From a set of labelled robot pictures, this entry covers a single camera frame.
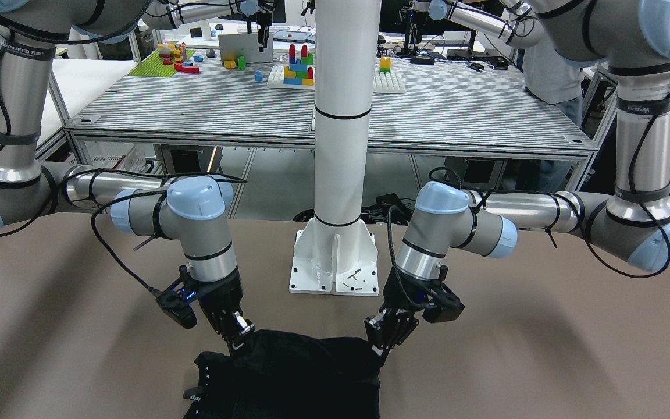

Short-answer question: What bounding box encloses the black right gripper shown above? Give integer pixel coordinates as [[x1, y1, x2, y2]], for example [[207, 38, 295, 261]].
[[197, 274, 255, 344]]

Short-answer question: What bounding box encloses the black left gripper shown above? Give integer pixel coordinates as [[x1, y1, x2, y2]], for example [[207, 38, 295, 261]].
[[367, 265, 448, 368]]

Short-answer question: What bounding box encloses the black printed t-shirt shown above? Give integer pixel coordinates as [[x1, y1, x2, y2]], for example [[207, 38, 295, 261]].
[[183, 331, 383, 418]]

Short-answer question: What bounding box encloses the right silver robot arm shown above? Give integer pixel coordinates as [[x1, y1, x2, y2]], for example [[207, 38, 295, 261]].
[[0, 1, 255, 351]]

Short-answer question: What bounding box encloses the white mounting column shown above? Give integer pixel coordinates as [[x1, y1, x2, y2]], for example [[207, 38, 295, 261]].
[[289, 1, 381, 296]]

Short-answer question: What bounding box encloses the white plastic basket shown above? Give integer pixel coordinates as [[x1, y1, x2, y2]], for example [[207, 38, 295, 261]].
[[84, 141, 146, 172]]

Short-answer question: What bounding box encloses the green building block plate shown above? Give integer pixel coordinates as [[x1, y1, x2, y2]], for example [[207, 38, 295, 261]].
[[128, 48, 201, 77]]

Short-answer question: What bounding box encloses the person in grey shirt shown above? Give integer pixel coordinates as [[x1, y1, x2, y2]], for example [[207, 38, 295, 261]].
[[512, 23, 586, 193]]

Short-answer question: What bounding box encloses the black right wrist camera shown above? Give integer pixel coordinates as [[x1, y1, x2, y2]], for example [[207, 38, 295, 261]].
[[155, 279, 197, 329]]

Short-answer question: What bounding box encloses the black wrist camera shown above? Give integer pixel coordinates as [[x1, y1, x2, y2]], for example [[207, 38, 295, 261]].
[[155, 279, 197, 329], [422, 282, 465, 324]]

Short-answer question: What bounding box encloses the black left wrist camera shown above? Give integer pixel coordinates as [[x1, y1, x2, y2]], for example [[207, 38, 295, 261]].
[[422, 282, 465, 324]]

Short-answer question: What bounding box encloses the black cable bundle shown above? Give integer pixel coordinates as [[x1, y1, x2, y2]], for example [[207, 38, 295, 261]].
[[293, 193, 423, 225]]

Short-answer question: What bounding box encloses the white block base plate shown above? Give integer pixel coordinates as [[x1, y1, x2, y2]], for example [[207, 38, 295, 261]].
[[266, 64, 315, 90]]

